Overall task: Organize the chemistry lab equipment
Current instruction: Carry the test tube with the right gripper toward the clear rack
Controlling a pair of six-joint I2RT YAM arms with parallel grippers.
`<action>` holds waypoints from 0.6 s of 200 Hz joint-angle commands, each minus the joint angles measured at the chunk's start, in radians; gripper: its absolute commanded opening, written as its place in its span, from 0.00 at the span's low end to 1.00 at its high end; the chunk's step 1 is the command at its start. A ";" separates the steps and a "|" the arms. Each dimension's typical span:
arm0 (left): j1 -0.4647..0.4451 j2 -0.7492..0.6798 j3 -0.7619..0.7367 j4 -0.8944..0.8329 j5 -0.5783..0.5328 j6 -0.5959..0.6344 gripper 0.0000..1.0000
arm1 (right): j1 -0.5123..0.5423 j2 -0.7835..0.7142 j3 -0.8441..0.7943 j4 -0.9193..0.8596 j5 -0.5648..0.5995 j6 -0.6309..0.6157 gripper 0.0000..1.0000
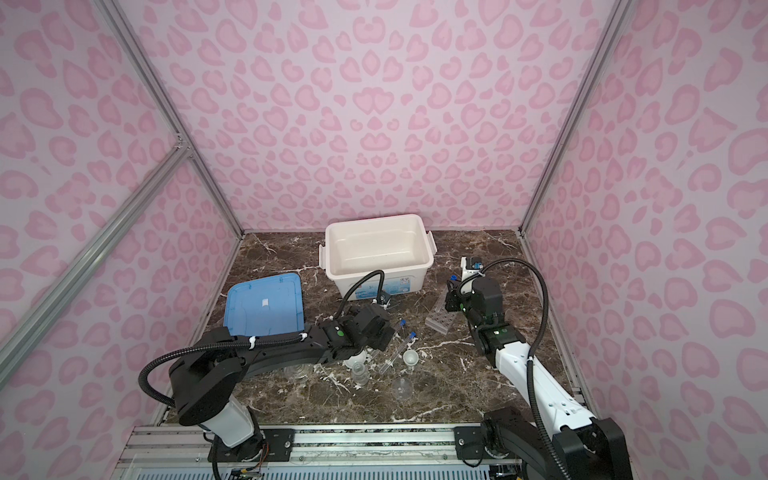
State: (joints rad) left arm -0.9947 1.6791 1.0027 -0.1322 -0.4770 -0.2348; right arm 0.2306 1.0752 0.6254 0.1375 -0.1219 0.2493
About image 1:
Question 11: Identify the blue capped test tube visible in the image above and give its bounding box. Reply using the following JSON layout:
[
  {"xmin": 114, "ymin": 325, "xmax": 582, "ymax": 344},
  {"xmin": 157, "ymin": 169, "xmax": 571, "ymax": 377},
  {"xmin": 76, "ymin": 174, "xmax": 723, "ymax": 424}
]
[
  {"xmin": 387, "ymin": 319, "xmax": 408, "ymax": 362},
  {"xmin": 378, "ymin": 332, "xmax": 416, "ymax": 375}
]

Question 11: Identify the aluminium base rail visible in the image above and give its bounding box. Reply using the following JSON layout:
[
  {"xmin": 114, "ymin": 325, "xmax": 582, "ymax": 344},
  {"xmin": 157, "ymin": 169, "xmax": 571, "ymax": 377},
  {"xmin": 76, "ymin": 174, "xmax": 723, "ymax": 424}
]
[{"xmin": 112, "ymin": 423, "xmax": 521, "ymax": 479}]

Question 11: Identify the blue plastic bin lid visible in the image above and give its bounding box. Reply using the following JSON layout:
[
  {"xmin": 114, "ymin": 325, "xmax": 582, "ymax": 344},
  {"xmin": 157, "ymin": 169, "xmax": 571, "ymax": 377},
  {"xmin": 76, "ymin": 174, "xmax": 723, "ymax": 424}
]
[{"xmin": 223, "ymin": 273, "xmax": 304, "ymax": 336}]

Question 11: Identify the clear round dish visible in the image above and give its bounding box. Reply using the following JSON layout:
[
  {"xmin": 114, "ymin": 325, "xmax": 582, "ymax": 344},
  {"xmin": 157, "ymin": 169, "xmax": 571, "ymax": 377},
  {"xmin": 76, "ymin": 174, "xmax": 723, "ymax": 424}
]
[{"xmin": 392, "ymin": 377, "xmax": 414, "ymax": 402}]

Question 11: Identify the clear glass flask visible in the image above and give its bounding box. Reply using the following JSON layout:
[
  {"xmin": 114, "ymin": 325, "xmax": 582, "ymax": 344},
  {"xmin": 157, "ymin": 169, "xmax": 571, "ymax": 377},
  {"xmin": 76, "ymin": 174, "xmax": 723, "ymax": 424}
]
[{"xmin": 350, "ymin": 362, "xmax": 370, "ymax": 386}]

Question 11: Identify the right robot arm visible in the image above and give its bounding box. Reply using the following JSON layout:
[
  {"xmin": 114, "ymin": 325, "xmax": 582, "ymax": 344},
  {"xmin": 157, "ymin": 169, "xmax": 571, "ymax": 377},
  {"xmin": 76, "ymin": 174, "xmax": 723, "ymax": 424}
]
[{"xmin": 445, "ymin": 276, "xmax": 633, "ymax": 479}]

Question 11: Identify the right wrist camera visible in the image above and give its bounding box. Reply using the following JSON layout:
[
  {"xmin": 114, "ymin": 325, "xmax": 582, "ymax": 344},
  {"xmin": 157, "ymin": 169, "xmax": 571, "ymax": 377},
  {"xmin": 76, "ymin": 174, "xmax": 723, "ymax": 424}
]
[{"xmin": 461, "ymin": 256, "xmax": 484, "ymax": 279}]

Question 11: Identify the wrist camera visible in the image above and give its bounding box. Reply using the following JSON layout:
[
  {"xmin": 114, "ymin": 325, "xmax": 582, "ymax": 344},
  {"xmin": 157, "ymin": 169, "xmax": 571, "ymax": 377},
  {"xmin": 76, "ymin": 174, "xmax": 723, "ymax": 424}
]
[
  {"xmin": 375, "ymin": 291, "xmax": 392, "ymax": 309},
  {"xmin": 461, "ymin": 256, "xmax": 484, "ymax": 279}
]

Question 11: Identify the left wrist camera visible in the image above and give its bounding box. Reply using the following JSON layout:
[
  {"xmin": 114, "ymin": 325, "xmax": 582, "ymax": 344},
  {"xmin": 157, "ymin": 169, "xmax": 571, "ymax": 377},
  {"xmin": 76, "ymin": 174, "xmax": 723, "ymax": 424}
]
[{"xmin": 375, "ymin": 291, "xmax": 392, "ymax": 309}]

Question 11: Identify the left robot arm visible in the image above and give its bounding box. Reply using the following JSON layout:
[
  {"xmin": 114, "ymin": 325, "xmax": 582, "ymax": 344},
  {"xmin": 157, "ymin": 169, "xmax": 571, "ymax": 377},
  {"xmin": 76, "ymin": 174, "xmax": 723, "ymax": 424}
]
[{"xmin": 169, "ymin": 304, "xmax": 394, "ymax": 449}]

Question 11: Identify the white funnel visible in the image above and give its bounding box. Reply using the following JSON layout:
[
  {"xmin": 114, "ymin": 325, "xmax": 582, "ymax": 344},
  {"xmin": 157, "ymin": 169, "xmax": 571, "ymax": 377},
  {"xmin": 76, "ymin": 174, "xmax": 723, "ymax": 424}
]
[{"xmin": 343, "ymin": 350, "xmax": 368, "ymax": 369}]

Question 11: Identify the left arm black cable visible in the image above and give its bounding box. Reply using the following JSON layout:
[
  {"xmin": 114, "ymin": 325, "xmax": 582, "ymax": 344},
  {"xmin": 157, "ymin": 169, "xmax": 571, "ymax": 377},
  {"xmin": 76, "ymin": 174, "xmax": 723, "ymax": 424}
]
[{"xmin": 137, "ymin": 269, "xmax": 386, "ymax": 409}]

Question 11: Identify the white plastic storage bin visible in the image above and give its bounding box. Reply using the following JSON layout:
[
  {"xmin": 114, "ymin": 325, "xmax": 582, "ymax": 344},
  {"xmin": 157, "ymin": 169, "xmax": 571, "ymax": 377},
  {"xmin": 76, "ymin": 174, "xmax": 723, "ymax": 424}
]
[{"xmin": 318, "ymin": 214, "xmax": 437, "ymax": 295}]

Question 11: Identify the clear test tube rack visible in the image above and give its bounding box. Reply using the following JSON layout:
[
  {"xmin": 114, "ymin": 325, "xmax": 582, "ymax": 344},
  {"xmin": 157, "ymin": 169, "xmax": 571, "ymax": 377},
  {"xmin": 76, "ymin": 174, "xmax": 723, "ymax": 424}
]
[{"xmin": 425, "ymin": 287, "xmax": 462, "ymax": 335}]

